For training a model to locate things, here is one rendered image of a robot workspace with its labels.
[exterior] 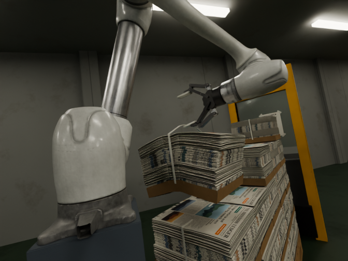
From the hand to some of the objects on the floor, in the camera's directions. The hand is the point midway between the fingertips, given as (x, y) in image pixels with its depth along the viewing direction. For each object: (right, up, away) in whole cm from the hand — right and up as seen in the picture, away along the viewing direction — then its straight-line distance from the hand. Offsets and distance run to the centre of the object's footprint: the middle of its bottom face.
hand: (183, 110), depth 79 cm
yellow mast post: (+96, -130, +134) cm, 210 cm away
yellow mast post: (+146, -120, +93) cm, 210 cm away
